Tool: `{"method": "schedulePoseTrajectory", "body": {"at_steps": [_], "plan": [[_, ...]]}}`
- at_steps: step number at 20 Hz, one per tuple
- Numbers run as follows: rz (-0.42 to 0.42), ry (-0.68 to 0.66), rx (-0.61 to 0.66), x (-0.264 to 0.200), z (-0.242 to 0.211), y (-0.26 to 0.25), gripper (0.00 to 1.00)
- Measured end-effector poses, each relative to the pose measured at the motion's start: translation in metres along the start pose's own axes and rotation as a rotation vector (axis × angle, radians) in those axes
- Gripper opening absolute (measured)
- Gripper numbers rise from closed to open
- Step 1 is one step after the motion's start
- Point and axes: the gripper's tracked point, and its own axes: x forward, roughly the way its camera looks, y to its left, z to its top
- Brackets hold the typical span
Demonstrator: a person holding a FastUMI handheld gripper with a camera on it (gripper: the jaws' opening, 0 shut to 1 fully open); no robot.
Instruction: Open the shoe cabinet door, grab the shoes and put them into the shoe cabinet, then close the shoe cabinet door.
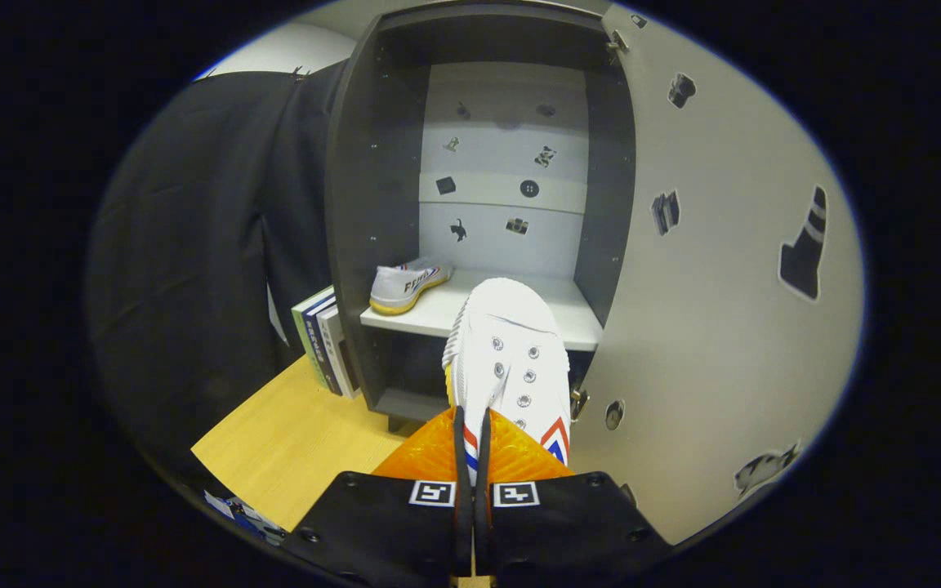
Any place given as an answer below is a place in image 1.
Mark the white cabinet shelf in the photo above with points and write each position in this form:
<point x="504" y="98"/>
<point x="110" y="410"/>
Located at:
<point x="413" y="314"/>

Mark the blue and white printed item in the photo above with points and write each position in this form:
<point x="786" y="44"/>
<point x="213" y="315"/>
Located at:
<point x="246" y="516"/>

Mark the black backdrop cloth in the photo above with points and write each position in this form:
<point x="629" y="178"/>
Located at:
<point x="193" y="245"/>

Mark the dark blue book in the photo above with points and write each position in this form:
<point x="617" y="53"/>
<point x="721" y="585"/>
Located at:
<point x="322" y="343"/>

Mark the white grey book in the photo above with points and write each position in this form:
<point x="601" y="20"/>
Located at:
<point x="338" y="351"/>

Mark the green and white book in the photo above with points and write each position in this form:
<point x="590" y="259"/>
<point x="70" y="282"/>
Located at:
<point x="307" y="327"/>

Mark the beige shoe cabinet door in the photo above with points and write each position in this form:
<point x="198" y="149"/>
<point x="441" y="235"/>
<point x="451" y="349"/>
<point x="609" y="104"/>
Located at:
<point x="715" y="343"/>

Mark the white shoe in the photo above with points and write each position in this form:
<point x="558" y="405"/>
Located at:
<point x="511" y="327"/>
<point x="401" y="286"/>

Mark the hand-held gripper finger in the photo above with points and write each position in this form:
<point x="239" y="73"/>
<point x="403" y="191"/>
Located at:
<point x="464" y="523"/>
<point x="483" y="523"/>

